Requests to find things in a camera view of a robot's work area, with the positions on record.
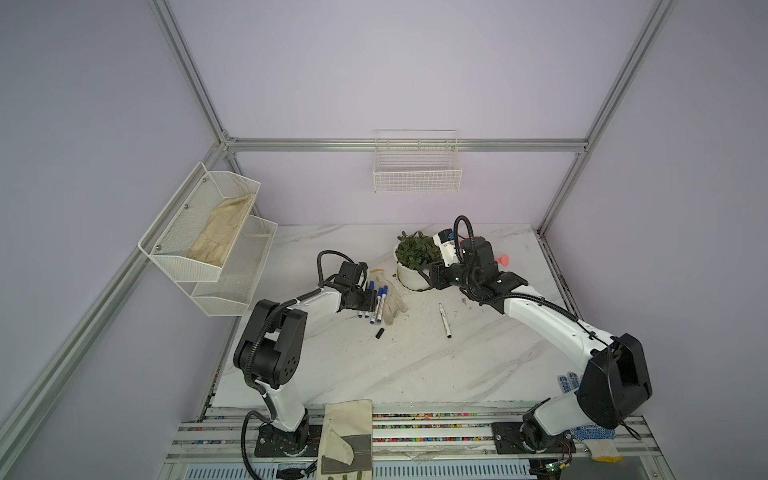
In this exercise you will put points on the aluminium frame rails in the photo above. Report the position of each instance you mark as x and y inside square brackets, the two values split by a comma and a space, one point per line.
[103, 107]

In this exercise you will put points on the green potted plant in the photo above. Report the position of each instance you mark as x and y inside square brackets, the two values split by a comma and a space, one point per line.
[414, 254]

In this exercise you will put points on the white two-tier mesh rack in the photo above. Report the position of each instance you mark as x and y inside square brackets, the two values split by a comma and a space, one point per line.
[216, 291]

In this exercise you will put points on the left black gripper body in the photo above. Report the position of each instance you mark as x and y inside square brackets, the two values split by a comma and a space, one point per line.
[363, 300]

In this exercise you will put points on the white wire wall basket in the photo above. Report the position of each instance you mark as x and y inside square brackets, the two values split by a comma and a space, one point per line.
[416, 161]

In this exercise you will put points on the pink watering can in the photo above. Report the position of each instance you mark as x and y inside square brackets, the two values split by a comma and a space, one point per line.
[503, 260]

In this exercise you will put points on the beige glove in rack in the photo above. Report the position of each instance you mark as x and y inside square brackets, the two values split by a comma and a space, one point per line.
[215, 241]

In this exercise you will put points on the beige canvas glove front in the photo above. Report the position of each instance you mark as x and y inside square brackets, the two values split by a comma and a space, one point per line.
[345, 448]

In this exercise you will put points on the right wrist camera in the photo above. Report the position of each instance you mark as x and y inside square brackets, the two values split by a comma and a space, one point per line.
[445, 240]

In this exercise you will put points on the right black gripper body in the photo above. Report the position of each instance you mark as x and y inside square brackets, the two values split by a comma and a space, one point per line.
[454, 275]

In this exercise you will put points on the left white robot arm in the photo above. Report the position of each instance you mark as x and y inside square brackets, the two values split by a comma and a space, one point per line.
[270, 348]

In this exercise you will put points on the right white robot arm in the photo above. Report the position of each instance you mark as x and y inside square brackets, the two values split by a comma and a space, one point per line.
[615, 379]

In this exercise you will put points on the white knit work glove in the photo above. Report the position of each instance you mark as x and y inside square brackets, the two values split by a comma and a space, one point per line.
[394, 307]

